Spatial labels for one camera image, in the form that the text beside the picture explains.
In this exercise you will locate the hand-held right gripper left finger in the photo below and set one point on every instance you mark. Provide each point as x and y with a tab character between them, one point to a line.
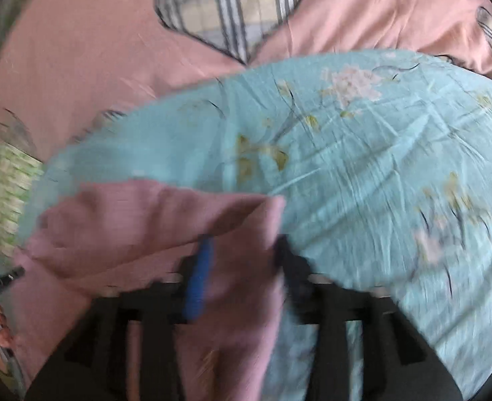
197	277

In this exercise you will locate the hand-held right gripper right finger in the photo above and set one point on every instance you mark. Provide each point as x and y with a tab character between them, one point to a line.
294	277

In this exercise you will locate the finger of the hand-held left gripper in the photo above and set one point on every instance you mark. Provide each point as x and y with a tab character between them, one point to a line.
9	276

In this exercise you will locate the pink knitted sweater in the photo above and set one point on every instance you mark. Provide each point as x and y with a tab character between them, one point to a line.
145	225

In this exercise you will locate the green checked pillow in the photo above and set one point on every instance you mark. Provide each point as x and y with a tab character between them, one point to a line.
9	192

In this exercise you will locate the teal floral blanket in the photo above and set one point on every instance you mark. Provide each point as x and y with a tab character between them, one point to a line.
354	154

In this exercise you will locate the pink bedsheet with plaid hearts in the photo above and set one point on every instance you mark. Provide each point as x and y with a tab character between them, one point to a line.
95	58

